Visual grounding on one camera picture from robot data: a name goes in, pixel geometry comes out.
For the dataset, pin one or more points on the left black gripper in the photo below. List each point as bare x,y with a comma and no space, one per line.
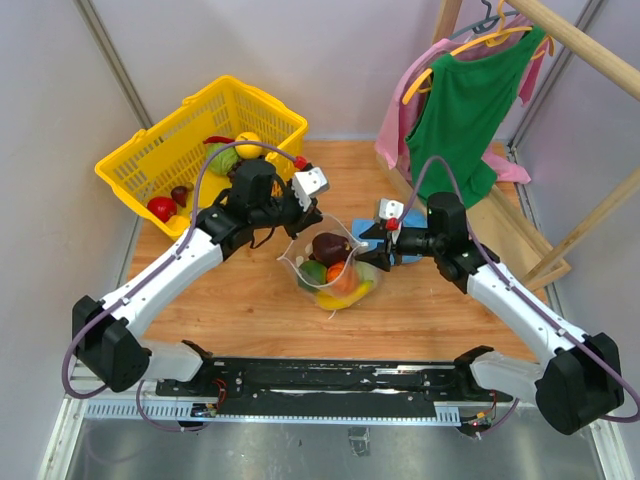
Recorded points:
303,219

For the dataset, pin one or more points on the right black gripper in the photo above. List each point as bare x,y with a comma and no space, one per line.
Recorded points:
380,257

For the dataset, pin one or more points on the white toy garlic bulb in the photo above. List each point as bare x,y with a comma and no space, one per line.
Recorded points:
367,272

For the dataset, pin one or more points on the dark purple toy fruit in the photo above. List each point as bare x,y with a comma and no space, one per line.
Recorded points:
330,248

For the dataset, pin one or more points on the rough orange toy tangerine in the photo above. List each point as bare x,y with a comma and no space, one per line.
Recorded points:
342,278

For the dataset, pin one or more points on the clear dotted zip top bag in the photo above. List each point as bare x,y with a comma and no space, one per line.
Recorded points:
299,250

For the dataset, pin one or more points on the yellow green toy mango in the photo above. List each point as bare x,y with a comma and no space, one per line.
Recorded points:
312,273

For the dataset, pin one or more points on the yellow toy banana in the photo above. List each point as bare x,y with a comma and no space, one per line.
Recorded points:
329,302

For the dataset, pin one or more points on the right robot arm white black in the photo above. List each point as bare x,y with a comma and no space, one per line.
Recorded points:
576,377

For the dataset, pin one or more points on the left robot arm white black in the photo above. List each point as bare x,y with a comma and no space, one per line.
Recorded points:
107,332

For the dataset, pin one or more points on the blue cartoon print cloth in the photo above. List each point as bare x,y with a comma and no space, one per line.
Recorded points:
407,249

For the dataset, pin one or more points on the yellow toy apple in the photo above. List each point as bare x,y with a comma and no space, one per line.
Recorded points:
248,151

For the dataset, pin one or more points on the red toy chili pepper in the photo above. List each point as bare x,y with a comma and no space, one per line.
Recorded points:
217,140

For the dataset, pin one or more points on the yellow toy bell pepper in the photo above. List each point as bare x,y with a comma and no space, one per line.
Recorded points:
178,223

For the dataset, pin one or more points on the dark red toy fig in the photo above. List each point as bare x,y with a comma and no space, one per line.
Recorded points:
180,194

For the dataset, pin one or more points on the yellow plastic shopping basket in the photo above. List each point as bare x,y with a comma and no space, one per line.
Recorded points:
172,152

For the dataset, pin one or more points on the red toy apple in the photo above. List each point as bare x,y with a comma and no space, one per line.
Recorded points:
163,208

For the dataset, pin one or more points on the pink shirt on hanger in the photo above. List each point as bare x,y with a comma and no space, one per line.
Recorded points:
399,119

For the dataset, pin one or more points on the green shirt on hanger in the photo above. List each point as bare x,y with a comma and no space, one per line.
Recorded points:
471,94

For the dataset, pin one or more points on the yellow clothes hanger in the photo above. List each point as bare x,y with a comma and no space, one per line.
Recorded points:
423,84

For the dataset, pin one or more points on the grey clothes hanger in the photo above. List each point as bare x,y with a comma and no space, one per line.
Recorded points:
490,22

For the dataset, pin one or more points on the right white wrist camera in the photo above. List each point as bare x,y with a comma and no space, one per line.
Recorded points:
389,212

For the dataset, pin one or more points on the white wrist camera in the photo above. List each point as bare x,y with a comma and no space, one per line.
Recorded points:
307,185
389,212

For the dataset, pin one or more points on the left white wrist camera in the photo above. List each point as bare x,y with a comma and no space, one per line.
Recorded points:
307,185

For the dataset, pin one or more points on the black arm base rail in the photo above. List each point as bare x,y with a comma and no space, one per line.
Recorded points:
330,389

